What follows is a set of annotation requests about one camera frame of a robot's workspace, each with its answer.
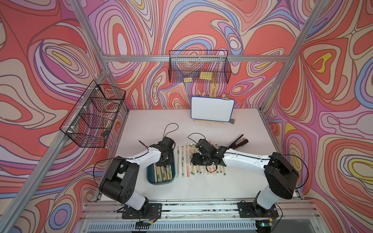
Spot small white whiteboard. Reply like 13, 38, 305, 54
190, 96, 236, 123

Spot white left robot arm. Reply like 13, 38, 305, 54
99, 136, 176, 219

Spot black stapler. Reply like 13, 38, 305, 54
228, 134, 249, 149

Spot black wire basket back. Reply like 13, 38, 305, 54
168, 49, 232, 84

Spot black wire basket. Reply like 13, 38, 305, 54
168, 49, 232, 84
59, 81, 126, 148

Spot teal plastic storage box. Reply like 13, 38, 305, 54
146, 162, 176, 185

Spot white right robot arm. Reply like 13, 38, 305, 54
191, 139, 299, 217

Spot black wire basket left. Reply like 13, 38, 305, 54
59, 81, 126, 148

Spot wooden whiteboard stand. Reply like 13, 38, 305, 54
193, 84, 236, 126

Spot green band chopsticks pair eleventh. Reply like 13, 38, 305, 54
176, 145, 180, 178

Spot aluminium frame post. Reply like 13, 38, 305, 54
69, 0, 130, 111

